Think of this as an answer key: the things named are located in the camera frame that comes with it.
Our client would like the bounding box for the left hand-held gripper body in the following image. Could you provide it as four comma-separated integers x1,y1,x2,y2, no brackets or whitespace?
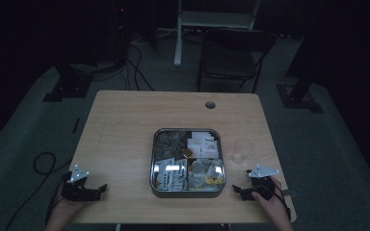
61,164,93,202

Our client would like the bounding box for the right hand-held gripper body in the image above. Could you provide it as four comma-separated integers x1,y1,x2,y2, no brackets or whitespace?
246,164,280,200

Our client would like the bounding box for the person's left hand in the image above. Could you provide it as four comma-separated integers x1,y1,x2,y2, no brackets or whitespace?
48,194,89,223

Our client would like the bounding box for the person's right hand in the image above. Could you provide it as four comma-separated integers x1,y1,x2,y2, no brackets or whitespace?
251,176,289,221

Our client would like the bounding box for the pile of grey yellow sachets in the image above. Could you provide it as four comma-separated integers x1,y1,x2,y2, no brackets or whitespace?
187,158,225,191

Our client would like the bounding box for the clear glass cup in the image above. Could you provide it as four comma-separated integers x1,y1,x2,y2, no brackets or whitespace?
231,138,255,166

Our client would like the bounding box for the square metal tray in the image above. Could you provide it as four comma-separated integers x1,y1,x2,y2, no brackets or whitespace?
149,127,227,198

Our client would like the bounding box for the pile of white paper packets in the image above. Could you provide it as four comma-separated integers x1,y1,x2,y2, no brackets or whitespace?
186,130,222,160

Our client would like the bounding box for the pile of white striped sachets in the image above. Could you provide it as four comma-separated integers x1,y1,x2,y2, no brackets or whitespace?
154,157,189,191

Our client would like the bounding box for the pile of dark tea bags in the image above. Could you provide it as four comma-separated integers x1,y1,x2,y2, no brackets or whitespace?
154,130,188,161

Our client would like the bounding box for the black stand base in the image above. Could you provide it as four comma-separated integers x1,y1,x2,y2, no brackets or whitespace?
42,64,94,104
275,82,325,115

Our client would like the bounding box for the black folding chair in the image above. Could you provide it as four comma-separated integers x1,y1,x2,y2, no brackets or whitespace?
197,28,277,94

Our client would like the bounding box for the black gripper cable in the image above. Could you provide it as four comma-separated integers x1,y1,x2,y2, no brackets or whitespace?
44,179,66,226
270,183,292,223

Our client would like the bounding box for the black looped floor cable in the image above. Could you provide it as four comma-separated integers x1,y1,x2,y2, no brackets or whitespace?
3,151,75,231

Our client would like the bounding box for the black floor cables bundle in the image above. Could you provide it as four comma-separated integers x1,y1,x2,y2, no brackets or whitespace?
119,41,156,92

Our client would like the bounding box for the white metal desk frame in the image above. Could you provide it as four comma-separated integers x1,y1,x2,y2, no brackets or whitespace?
172,0,262,67

